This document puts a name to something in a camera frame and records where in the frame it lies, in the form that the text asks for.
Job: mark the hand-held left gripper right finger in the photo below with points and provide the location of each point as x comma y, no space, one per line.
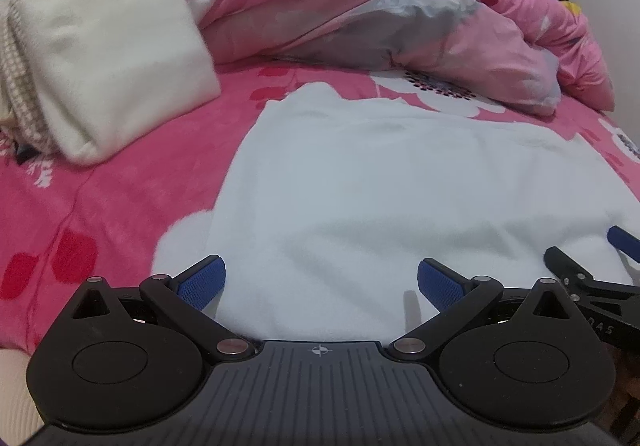
440,285

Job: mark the person's cream clothing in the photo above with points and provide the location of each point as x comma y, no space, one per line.
15,396

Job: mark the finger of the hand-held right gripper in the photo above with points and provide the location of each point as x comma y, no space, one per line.
624,243
567,266

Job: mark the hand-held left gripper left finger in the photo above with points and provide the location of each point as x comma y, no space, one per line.
202,281

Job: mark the beige checked pillow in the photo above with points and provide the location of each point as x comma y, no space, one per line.
20,91

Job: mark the cream knit cloth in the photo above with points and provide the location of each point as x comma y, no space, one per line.
115,51

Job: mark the white sweatshirt orange bear outline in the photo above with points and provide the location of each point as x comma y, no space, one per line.
375,196

